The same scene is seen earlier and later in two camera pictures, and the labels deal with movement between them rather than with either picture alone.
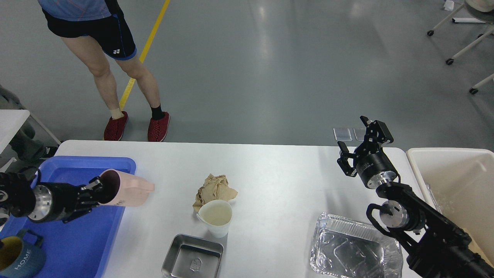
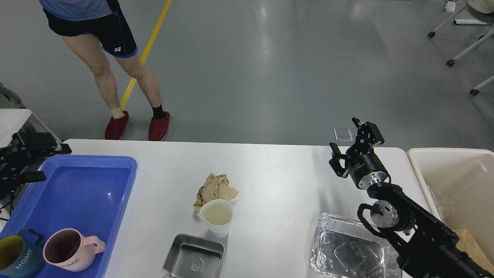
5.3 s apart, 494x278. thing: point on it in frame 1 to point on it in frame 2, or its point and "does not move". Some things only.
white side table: [11, 121] does not move
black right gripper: [374, 167] to [364, 167]
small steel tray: [189, 256] does not move
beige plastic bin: [459, 182] does not move
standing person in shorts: [98, 30] does not move
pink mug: [120, 189] to [68, 249]
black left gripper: [53, 201] to [26, 147]
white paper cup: [217, 215] does not move
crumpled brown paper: [214, 188] does not move
